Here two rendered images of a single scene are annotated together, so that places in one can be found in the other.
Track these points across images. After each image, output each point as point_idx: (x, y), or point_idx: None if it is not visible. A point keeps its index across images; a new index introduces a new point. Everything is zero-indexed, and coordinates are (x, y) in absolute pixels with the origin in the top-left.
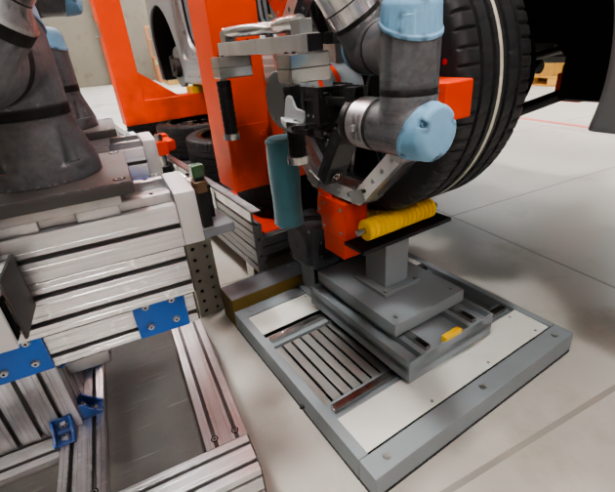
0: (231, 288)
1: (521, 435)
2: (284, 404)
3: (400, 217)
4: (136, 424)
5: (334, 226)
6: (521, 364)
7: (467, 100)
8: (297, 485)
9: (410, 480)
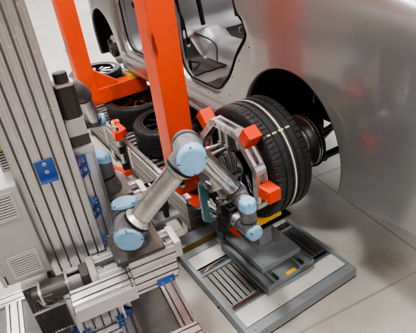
0: None
1: (319, 319)
2: (209, 306)
3: (262, 220)
4: (148, 317)
5: None
6: (325, 285)
7: (278, 195)
8: None
9: None
